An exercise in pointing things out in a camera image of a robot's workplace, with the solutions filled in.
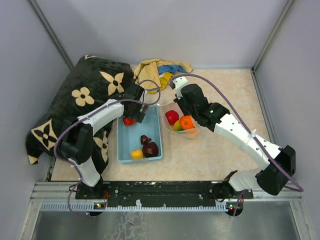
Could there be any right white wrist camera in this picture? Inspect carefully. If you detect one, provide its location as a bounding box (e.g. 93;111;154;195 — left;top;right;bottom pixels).
169;76;189;99

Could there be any small dark red fruit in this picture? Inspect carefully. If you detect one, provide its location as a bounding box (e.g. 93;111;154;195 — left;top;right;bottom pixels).
140;135;152;145

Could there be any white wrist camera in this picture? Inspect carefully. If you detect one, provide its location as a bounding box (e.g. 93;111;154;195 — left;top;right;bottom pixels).
123;84;145;101
169;76;189;99

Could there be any small orange mango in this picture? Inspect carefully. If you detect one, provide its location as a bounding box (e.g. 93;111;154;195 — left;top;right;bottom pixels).
187;128;199;136

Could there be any green yellow mango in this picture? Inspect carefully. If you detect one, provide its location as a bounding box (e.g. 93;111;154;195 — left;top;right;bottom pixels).
172;120;184;132

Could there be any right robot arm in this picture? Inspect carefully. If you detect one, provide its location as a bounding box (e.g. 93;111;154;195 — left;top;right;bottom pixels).
174;78;296;198

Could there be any clear zip top bag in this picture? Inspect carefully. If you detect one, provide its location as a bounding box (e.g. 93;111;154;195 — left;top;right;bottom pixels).
158;102;200;139

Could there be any red pear shaped fruit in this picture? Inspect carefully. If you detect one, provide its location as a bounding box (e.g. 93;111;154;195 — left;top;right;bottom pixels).
123;117;137;126

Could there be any yellow peach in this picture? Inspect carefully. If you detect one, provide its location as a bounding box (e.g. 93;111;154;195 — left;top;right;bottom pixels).
130;148;144;160

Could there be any yellow blue crumpled cloth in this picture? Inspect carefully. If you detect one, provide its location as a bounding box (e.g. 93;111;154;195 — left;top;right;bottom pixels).
131;58;193;94

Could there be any orange tangerine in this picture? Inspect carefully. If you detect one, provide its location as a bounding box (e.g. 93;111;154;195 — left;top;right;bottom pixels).
179;115;195;130

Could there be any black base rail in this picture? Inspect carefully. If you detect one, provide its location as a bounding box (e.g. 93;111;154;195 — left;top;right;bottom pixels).
74;181;245;217

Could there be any light blue plastic basket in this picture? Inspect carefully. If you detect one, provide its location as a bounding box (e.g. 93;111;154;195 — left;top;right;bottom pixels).
116;105;163;164

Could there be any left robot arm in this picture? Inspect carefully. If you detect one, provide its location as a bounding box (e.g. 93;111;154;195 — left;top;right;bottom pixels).
53;84;149;199

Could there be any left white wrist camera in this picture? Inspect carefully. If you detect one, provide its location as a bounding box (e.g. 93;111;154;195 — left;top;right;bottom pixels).
123;84;145;101

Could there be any dark red apple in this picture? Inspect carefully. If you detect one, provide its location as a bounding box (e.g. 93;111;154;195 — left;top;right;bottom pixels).
142;142;159;158

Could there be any black floral pillow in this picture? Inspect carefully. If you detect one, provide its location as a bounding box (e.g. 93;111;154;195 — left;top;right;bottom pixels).
25;54;135;165

